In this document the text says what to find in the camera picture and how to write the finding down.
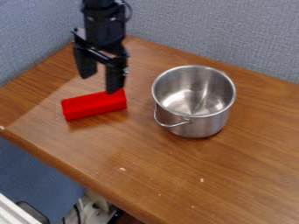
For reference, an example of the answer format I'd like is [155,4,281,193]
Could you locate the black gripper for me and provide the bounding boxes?
[72,5,128,94]

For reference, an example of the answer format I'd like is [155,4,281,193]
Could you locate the red rectangular block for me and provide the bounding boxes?
[60,89,127,121]

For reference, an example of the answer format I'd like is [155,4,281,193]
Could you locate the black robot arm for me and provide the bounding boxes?
[72,0,132,94]

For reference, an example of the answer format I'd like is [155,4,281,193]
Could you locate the stainless steel pot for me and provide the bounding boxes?
[152,65,236,138]

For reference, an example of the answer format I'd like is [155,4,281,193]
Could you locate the white device under table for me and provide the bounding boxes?
[60,190,117,224]

